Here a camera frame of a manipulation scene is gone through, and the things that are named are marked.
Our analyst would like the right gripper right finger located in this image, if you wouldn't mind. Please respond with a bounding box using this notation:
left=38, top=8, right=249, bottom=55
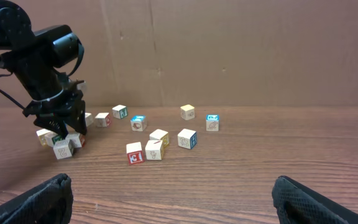
left=272, top=175, right=358, bottom=224

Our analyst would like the wooden block red three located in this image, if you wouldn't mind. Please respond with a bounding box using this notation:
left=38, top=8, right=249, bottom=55
left=65, top=133, right=85, bottom=148

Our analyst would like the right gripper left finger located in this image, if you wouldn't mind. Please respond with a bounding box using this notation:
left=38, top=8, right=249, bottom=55
left=0, top=173, right=73, bottom=224

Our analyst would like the yellow top wooden block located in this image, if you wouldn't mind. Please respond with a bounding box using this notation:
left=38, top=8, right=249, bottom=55
left=180, top=105, right=195, bottom=120

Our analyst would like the wooden block number two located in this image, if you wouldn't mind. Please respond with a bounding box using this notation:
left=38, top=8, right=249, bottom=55
left=53, top=139, right=74, bottom=159

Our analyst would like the wooden block number four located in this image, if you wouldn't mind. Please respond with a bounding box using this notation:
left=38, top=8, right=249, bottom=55
left=145, top=140, right=164, bottom=161

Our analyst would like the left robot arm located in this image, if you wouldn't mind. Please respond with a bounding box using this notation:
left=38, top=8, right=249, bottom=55
left=0, top=0, right=87, bottom=138

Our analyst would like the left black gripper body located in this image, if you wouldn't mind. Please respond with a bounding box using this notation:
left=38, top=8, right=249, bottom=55
left=22, top=80, right=85, bottom=126

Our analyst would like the wooden block far top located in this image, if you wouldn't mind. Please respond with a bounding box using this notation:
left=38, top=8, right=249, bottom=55
left=112, top=105, right=128, bottom=119

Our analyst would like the wooden block red thirteen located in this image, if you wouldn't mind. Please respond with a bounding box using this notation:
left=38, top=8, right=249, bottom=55
left=126, top=142, right=144, bottom=165

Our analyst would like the wooden block yellow side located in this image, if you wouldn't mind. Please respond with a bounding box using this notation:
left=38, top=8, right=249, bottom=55
left=149, top=129, right=169, bottom=148

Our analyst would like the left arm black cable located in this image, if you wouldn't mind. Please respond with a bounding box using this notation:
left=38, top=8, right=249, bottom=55
left=0, top=73, right=28, bottom=110

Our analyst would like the wooden block blue side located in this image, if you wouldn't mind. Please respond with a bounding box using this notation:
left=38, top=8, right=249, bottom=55
left=85, top=113, right=94, bottom=127

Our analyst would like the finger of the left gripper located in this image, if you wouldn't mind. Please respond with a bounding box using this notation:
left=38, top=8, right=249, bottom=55
left=37, top=116, right=68, bottom=138
left=64, top=100, right=87, bottom=135

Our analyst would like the cardboard backdrop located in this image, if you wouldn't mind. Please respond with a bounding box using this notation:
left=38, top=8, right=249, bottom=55
left=0, top=0, right=358, bottom=108

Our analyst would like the wooden block yellow edge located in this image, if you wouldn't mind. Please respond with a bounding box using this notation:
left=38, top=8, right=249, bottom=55
left=36, top=129, right=50, bottom=146

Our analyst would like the plain wooden block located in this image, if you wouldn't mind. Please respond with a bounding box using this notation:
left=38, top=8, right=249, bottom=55
left=94, top=113, right=111, bottom=128

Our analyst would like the wooden block blue H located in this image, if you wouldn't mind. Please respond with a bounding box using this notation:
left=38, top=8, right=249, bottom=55
left=178, top=129, right=198, bottom=149

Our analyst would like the wooden block green edge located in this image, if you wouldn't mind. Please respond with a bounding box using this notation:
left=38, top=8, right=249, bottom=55
left=45, top=132, right=62, bottom=147

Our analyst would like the blue top block right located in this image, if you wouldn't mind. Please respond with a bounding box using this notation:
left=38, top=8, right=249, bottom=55
left=206, top=114, right=219, bottom=131

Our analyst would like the blue top wooden block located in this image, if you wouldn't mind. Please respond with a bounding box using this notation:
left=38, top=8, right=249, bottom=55
left=131, top=115, right=147, bottom=131

